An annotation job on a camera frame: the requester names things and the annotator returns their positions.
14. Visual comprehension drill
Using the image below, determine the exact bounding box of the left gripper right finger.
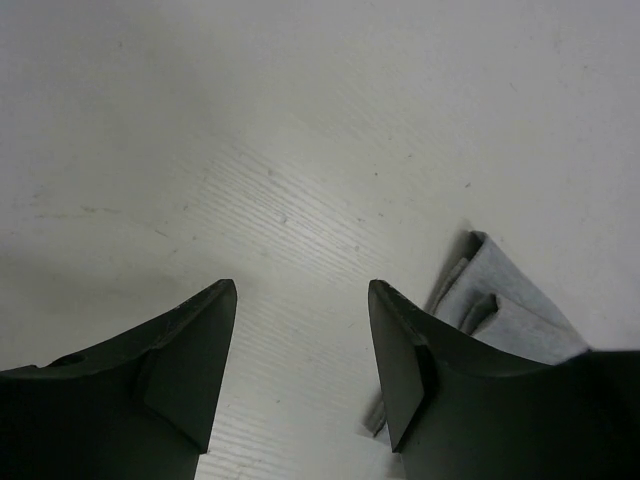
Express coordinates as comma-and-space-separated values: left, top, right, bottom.
368, 280, 639, 479

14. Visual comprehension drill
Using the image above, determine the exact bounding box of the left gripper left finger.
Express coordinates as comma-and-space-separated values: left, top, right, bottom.
1, 279, 236, 479

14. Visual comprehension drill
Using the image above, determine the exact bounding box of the grey tank top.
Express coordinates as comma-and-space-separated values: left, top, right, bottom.
364, 231, 589, 449

